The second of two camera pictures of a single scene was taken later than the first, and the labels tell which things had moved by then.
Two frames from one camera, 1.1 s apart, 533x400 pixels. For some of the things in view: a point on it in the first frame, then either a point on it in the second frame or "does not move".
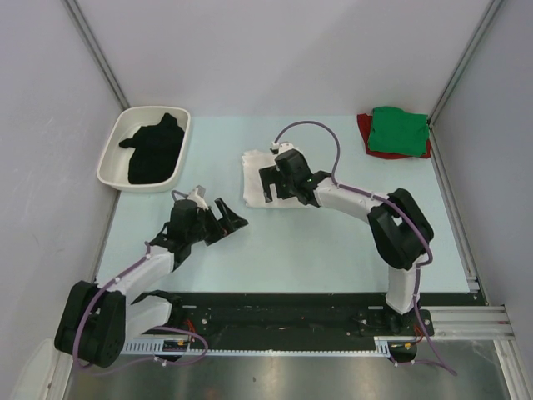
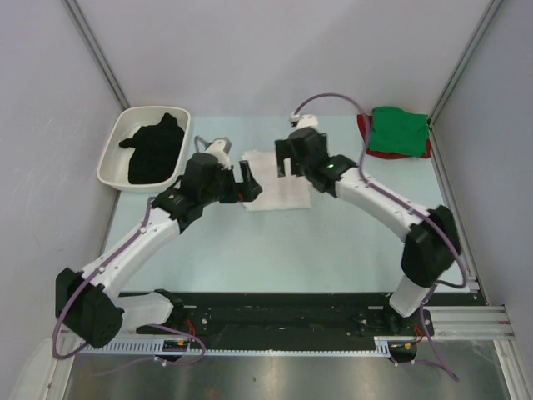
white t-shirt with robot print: [252, 162] does not move
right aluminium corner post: [434, 146] does not move
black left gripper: [228, 222] → [251, 188]
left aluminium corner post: [92, 44] does not move
